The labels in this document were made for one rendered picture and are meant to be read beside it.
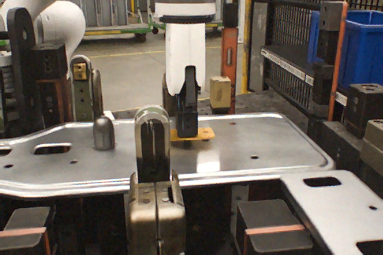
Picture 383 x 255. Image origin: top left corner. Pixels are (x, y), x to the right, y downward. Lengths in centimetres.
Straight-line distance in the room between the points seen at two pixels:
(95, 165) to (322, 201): 29
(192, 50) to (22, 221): 28
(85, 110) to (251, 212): 38
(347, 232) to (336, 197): 6
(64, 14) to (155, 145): 81
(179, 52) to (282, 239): 26
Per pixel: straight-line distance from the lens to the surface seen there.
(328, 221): 43
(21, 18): 76
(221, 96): 68
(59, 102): 76
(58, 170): 53
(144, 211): 34
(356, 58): 76
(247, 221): 44
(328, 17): 75
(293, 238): 43
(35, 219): 46
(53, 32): 113
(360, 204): 47
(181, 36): 48
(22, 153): 59
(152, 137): 37
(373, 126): 54
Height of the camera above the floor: 124
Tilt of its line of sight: 20 degrees down
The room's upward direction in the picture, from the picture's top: straight up
